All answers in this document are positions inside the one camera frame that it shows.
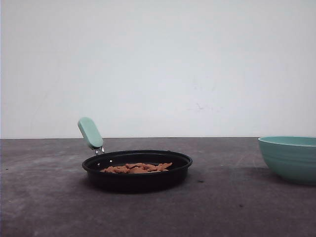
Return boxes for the black pan with mint handle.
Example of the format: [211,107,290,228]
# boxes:
[78,117,193,193]

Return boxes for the mint green ribbed bowl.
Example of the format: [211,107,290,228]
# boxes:
[258,136,316,185]

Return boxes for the brown fried beef pieces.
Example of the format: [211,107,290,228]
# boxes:
[100,162,173,174]

